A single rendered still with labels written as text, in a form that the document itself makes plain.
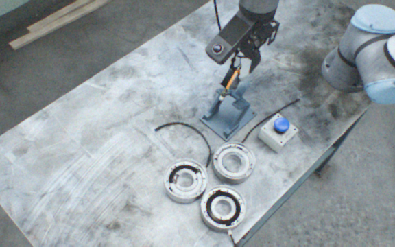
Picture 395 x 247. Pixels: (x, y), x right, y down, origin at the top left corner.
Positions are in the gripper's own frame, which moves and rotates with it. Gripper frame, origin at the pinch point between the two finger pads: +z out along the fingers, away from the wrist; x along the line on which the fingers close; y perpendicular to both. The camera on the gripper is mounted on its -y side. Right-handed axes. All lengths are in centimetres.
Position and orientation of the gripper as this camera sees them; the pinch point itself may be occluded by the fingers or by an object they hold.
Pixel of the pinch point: (234, 73)
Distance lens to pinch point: 97.3
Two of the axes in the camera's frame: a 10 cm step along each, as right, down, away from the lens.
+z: -0.7, 5.3, 8.5
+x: -7.2, -6.2, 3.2
